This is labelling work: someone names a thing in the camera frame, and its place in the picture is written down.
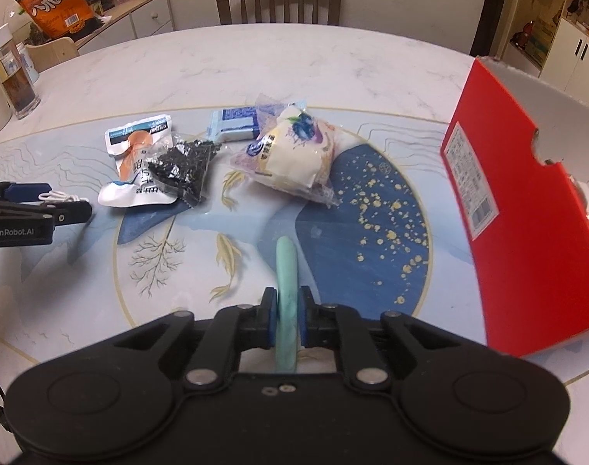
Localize orange snack bag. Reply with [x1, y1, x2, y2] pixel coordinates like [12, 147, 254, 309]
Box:
[14, 0, 102, 40]

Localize clear bun packet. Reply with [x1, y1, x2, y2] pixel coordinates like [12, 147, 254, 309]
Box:
[227, 93, 342, 209]

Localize wooden entry shelf niche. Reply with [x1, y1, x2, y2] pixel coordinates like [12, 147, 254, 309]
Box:
[508, 0, 574, 72]

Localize white side cabinet wooden top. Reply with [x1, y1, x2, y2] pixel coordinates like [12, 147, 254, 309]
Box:
[74, 0, 176, 56]

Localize white charging cable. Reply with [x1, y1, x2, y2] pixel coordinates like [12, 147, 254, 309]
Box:
[38, 191, 90, 205]

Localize blue tissue pack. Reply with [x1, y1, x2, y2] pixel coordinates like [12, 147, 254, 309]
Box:
[208, 105, 262, 143]

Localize black dried food packet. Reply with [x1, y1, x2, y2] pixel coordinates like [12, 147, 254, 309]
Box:
[146, 138, 222, 207]

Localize teal pen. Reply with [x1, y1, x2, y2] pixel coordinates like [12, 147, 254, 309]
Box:
[274, 236, 300, 374]

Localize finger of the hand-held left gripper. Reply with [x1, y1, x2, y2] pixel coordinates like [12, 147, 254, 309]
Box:
[0, 198, 93, 228]
[0, 178, 54, 203]

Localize red shoe box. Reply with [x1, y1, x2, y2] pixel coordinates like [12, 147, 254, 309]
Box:
[440, 57, 589, 359]

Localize glass tea bottle white lid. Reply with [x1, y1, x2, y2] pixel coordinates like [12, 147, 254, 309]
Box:
[0, 23, 41, 120]

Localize dark entrance door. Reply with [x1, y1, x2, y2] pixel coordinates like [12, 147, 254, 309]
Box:
[471, 0, 516, 60]

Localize pale wooden chair back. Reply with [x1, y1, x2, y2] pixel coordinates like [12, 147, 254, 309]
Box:
[23, 36, 80, 74]

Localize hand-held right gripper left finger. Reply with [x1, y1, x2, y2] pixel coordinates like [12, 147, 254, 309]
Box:
[113, 287, 279, 389]

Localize silver packet orange picture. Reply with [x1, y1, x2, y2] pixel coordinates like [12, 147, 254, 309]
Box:
[98, 114, 176, 209]

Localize white cupboard black handles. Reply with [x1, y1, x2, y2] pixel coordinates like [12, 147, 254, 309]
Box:
[539, 18, 589, 108]

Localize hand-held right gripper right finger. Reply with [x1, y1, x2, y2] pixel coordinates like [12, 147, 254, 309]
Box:
[298, 286, 463, 391]

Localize dark wooden slatted chair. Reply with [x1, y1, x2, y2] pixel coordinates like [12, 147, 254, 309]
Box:
[215, 0, 344, 27]

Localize blue printed table mat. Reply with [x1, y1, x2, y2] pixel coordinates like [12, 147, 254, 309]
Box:
[0, 105, 589, 371]

